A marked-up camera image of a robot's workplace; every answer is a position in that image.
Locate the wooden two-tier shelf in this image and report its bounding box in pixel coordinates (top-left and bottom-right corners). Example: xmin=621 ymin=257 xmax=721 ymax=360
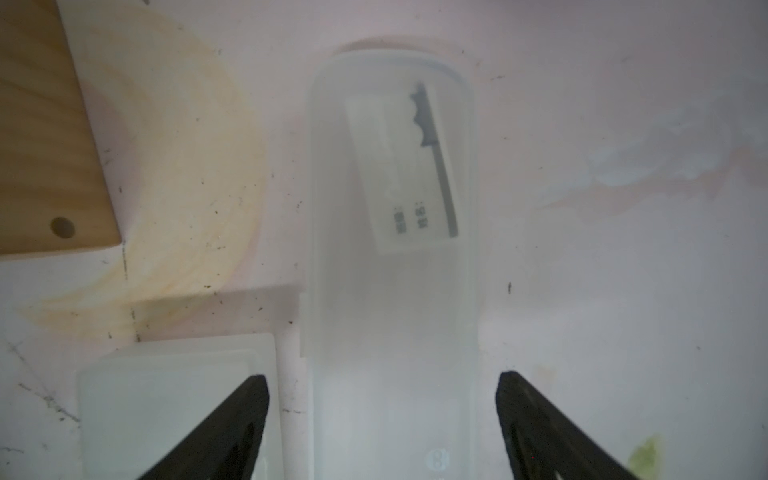
xmin=1 ymin=1 xmax=121 ymax=258

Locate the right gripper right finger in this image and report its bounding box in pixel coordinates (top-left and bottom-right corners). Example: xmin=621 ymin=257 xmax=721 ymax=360
xmin=495 ymin=371 xmax=636 ymax=480

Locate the frosted clear pencil case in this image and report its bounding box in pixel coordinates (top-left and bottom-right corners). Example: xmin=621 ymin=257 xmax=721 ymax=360
xmin=301 ymin=49 xmax=479 ymax=479

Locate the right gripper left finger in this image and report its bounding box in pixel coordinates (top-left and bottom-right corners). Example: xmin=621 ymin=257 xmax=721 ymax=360
xmin=140 ymin=375 xmax=270 ymax=480

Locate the frosted barcode pencil case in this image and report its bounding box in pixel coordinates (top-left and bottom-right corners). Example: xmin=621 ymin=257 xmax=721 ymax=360
xmin=76 ymin=333 xmax=284 ymax=479

